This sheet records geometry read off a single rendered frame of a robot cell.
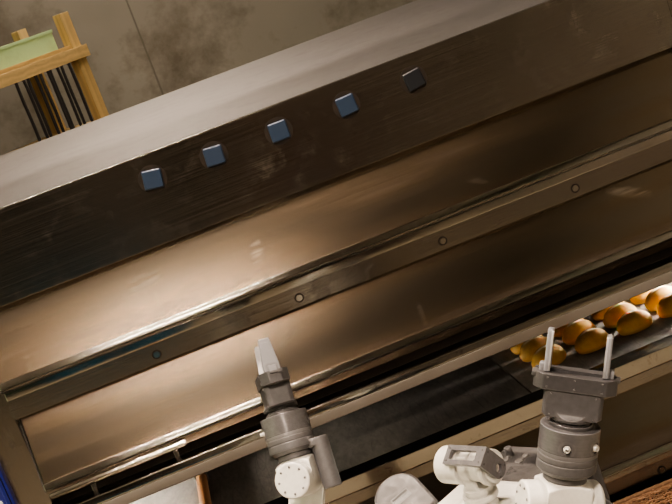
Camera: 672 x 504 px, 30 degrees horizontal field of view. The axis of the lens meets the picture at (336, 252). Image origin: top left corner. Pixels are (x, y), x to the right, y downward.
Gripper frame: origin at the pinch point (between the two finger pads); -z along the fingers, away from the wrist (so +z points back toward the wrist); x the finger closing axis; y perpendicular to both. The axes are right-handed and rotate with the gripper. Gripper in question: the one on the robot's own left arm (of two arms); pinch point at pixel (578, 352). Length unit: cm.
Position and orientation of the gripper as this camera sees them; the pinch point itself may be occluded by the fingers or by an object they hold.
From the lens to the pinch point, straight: 182.1
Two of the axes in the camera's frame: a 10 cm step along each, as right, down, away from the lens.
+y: 2.4, -1.8, 9.5
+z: -0.7, 9.8, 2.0
